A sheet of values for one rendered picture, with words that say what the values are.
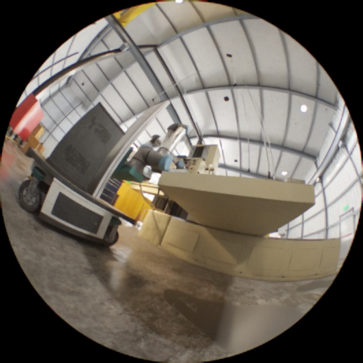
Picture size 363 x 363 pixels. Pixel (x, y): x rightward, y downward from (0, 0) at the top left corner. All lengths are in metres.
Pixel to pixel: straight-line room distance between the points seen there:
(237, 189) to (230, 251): 1.21
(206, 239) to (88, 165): 1.60
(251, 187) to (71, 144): 1.01
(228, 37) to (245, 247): 8.36
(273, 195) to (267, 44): 7.61
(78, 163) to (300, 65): 8.44
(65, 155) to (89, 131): 0.21
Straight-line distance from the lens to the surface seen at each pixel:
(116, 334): 0.42
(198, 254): 1.74
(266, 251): 1.74
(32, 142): 3.51
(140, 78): 10.49
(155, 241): 2.08
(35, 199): 0.86
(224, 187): 0.58
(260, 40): 7.83
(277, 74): 7.85
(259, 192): 0.58
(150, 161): 0.96
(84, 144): 0.82
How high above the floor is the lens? 0.36
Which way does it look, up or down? 25 degrees up
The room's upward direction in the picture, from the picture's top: 22 degrees clockwise
